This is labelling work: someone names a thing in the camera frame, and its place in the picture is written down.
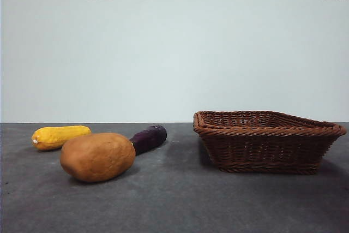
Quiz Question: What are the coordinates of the brown woven wicker basket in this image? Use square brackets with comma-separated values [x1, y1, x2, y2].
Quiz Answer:
[193, 110, 347, 175]

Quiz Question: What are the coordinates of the purple eggplant with green stem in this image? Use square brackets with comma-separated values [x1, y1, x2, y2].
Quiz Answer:
[128, 124, 167, 156]

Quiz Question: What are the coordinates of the brown potato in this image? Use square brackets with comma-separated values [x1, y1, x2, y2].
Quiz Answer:
[59, 132, 136, 183]

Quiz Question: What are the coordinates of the yellow corn cob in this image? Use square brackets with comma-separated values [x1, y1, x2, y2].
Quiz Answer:
[31, 125, 92, 151]

